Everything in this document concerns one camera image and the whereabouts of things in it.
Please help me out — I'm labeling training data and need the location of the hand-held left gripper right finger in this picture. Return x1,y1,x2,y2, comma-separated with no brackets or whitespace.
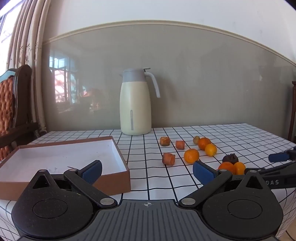
178,161,267,208

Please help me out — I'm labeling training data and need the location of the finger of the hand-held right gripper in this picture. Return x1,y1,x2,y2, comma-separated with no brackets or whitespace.
245,162,296,177
268,146,296,163

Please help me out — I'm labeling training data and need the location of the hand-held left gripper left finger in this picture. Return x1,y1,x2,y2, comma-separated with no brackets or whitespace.
29,160,117,208

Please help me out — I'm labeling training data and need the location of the speckled orange tangerine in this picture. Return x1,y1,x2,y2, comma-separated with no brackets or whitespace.
184,149,200,163

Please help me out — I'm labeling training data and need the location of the dark purple mangosteen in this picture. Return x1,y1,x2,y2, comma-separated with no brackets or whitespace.
222,154,239,164

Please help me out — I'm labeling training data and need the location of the small yellow-orange kumquat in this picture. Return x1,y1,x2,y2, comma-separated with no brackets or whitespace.
205,144,217,157
233,162,246,175

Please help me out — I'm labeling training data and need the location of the brown cardboard box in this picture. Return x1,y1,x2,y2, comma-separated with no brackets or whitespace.
0,136,131,201

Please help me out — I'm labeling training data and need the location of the dark wooden furniture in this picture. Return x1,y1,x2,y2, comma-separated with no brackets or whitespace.
288,81,296,143

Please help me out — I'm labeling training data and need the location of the cream and grey thermos jug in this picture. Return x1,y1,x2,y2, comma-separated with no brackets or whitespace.
120,68,161,136

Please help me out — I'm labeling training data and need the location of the tufted brown wooden sofa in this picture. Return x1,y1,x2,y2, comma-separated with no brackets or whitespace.
0,64,40,161

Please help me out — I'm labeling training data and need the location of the beige patterned curtain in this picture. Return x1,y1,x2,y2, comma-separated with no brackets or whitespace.
6,0,50,133

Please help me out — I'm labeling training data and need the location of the window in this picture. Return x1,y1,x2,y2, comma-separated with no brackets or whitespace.
0,0,23,78

